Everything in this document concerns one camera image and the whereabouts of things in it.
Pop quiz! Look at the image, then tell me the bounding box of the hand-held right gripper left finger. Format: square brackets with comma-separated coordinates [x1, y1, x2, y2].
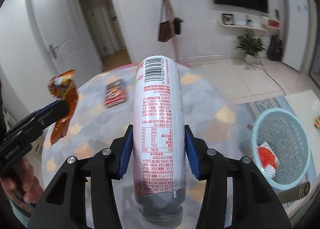
[27, 124, 133, 229]

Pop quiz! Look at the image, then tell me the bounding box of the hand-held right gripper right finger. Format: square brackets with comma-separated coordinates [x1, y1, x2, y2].
[184, 124, 292, 229]

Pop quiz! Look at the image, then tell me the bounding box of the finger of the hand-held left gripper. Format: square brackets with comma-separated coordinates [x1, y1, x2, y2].
[35, 102, 69, 129]
[32, 101, 63, 119]

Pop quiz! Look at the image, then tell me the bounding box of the orange snack packet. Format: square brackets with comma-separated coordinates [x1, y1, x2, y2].
[47, 69, 79, 146]

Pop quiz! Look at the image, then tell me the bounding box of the pink labelled drink bottle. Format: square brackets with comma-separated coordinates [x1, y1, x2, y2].
[132, 55, 188, 228]

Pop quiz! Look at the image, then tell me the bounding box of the orange paper cup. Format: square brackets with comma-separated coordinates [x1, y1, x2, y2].
[257, 141, 281, 169]

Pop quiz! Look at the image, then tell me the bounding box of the light blue plastic wastebasket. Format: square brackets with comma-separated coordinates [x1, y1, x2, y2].
[251, 108, 311, 192]

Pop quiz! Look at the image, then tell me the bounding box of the person's left hand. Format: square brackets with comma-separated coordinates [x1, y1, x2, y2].
[0, 158, 44, 204]

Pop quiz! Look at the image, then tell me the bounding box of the grey patterned tablecloth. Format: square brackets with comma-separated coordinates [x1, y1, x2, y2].
[41, 62, 253, 229]

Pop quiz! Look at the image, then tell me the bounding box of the red snack packet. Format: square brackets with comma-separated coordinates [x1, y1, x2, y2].
[103, 78, 128, 109]

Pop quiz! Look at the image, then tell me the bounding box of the white door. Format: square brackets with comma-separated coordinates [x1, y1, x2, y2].
[25, 0, 87, 85]

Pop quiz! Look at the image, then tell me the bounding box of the white coffee table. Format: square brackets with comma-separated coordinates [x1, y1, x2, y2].
[284, 88, 320, 133]

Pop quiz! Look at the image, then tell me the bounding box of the potted green plant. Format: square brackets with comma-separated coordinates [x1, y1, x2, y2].
[235, 30, 267, 64]

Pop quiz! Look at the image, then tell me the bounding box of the brown tote bag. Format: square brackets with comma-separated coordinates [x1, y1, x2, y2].
[157, 0, 176, 42]

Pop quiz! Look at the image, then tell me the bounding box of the small black bag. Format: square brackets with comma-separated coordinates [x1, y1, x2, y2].
[173, 17, 185, 35]

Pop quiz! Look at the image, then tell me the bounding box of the black acoustic guitar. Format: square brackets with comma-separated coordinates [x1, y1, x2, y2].
[267, 10, 284, 61]

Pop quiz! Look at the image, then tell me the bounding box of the pink coat rack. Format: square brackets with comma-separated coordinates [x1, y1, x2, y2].
[156, 0, 186, 63]

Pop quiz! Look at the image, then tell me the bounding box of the framed butterfly picture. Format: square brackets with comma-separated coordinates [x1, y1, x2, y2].
[222, 13, 235, 25]

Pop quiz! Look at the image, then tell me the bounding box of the white standing air conditioner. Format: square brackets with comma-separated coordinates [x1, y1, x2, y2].
[282, 0, 309, 72]

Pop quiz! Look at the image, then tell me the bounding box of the black floor cable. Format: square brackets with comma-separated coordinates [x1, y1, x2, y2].
[258, 57, 287, 94]

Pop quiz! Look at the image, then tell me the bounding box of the white wall shelf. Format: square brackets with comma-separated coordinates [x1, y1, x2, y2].
[216, 21, 268, 32]

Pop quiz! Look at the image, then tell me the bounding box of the red and white wall box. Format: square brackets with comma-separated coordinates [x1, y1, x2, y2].
[261, 15, 281, 29]

